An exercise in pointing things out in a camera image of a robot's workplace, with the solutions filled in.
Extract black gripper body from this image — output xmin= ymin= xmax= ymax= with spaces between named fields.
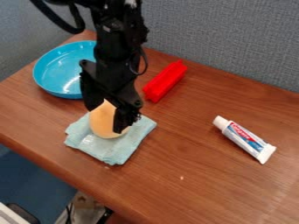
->
xmin=79 ymin=46 xmax=145 ymax=111

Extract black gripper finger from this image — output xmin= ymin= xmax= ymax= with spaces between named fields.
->
xmin=80 ymin=81 xmax=104 ymax=111
xmin=112 ymin=102 xmax=140 ymax=134

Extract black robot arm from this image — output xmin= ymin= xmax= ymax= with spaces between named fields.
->
xmin=79 ymin=0 xmax=148 ymax=134

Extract blue plastic plate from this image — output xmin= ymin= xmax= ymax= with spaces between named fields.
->
xmin=32 ymin=40 xmax=96 ymax=99

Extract white toothpaste tube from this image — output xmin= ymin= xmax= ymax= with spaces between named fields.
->
xmin=212 ymin=115 xmax=276 ymax=165

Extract red plastic block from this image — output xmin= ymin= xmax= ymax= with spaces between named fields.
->
xmin=143 ymin=59 xmax=187 ymax=102

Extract orange egg-shaped sponge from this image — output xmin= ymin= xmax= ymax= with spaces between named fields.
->
xmin=88 ymin=101 xmax=129 ymax=138

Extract light blue folded cloth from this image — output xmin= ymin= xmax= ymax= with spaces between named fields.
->
xmin=64 ymin=114 xmax=156 ymax=165

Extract objects under table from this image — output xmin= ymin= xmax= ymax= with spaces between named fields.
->
xmin=0 ymin=192 xmax=115 ymax=224

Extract black cable loop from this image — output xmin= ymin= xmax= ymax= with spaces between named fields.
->
xmin=29 ymin=0 xmax=87 ymax=35

